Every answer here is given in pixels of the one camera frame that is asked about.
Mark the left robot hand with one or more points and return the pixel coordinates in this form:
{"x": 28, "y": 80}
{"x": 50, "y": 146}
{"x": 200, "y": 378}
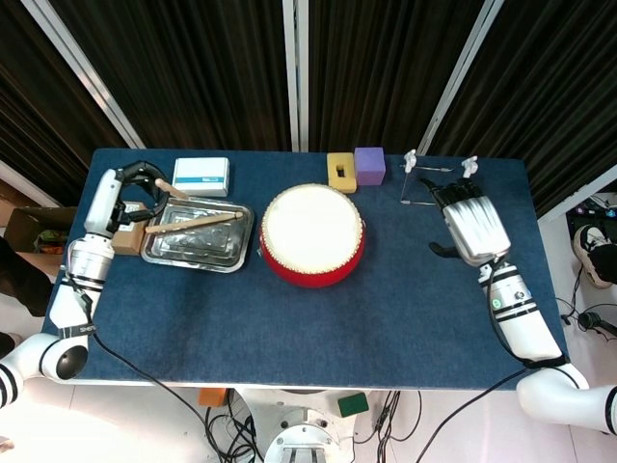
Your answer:
{"x": 103, "y": 202}

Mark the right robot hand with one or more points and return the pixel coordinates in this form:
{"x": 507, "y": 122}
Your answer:
{"x": 474, "y": 226}

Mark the plain wooden drumstick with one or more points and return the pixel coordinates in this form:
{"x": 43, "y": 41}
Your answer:
{"x": 171, "y": 188}

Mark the wooden drumstick with black band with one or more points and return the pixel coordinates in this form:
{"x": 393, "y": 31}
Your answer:
{"x": 202, "y": 222}

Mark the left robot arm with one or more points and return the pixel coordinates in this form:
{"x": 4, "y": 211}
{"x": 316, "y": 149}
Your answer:
{"x": 87, "y": 260}

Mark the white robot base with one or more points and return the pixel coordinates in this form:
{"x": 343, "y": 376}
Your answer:
{"x": 301, "y": 434}

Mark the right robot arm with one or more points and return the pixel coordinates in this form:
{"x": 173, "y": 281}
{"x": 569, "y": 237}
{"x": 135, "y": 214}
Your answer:
{"x": 516, "y": 299}

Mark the red drum with white skin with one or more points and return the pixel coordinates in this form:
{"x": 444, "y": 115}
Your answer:
{"x": 313, "y": 226}

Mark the small brown cardboard box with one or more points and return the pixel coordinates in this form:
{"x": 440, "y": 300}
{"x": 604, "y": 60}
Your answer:
{"x": 127, "y": 241}

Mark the open cardboard box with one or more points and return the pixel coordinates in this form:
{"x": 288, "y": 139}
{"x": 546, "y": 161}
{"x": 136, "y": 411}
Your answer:
{"x": 29, "y": 222}

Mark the white box with blue stripe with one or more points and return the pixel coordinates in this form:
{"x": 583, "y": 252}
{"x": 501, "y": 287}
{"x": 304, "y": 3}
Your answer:
{"x": 200, "y": 178}

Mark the shiny metal tray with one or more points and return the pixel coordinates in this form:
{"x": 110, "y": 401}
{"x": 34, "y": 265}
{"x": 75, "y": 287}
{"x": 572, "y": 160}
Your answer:
{"x": 193, "y": 251}

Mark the white and black sneaker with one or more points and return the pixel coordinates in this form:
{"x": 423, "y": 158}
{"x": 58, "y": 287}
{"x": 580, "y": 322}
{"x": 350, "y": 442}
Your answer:
{"x": 585, "y": 241}

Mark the purple foam cube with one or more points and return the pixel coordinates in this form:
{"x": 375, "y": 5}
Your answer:
{"x": 370, "y": 166}

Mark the yellow sponge block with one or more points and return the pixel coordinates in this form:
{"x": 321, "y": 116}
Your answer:
{"x": 341, "y": 181}

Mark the black headset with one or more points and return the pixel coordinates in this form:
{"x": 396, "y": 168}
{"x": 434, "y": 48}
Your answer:
{"x": 595, "y": 322}

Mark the black pleated curtain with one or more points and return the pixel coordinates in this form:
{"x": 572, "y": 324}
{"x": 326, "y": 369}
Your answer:
{"x": 217, "y": 72}

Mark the blue table cloth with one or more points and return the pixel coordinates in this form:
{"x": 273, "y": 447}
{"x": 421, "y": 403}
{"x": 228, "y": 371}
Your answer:
{"x": 313, "y": 337}

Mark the green block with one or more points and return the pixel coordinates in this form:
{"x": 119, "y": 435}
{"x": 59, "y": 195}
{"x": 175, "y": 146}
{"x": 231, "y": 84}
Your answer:
{"x": 353, "y": 405}

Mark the orange block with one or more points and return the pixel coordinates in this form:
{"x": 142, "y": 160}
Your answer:
{"x": 213, "y": 396}

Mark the aluminium partition post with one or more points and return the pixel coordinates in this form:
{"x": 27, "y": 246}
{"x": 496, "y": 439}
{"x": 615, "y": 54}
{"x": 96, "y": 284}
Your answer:
{"x": 295, "y": 72}
{"x": 87, "y": 72}
{"x": 458, "y": 82}

